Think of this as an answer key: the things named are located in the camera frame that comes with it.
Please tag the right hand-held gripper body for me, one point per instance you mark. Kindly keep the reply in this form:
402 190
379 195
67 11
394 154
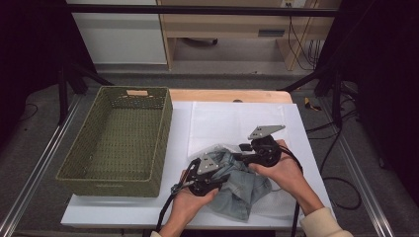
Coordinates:
267 151

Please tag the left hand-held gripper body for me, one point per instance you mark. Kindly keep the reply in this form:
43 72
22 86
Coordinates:
204 181

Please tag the blue denim jeans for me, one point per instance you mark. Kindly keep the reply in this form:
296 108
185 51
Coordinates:
243 191

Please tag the white mesh laundry bag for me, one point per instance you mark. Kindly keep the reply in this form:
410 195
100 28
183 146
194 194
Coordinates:
230 121

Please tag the green woven basket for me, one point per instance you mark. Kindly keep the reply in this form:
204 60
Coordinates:
115 148

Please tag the person's right hand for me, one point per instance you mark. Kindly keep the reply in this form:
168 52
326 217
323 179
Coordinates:
286 174

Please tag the person's left hand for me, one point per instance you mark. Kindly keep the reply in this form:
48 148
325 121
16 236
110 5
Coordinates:
187 207

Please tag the white foam board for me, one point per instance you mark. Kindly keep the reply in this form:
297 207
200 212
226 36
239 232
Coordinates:
306 158

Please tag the yellow black tool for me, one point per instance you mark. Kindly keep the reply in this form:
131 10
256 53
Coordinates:
311 104

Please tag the black metal stand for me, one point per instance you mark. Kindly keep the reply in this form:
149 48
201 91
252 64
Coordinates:
336 98
62 95

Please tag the light wooden desk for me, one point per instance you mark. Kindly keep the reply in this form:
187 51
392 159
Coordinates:
224 26

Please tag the black curtain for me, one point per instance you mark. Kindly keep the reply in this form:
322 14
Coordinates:
388 82
26 49

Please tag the black horizontal bar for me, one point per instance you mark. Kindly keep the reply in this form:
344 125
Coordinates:
197 10

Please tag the white cabinet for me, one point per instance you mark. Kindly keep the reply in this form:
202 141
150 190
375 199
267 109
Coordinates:
118 39

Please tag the metal floor rail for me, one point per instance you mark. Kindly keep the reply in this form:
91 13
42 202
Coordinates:
362 184
39 171

